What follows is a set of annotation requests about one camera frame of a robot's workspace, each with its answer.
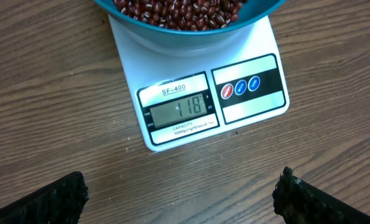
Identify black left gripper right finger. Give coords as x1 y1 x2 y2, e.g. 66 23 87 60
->
272 167 370 224

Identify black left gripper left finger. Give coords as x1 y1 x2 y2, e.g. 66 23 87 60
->
0 171 89 224

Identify white digital kitchen scale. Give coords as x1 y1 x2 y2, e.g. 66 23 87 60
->
110 17 290 152

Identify teal blue bowl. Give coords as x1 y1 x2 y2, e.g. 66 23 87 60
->
95 0 285 48

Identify red beans in bowl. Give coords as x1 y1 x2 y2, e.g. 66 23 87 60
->
113 0 247 31

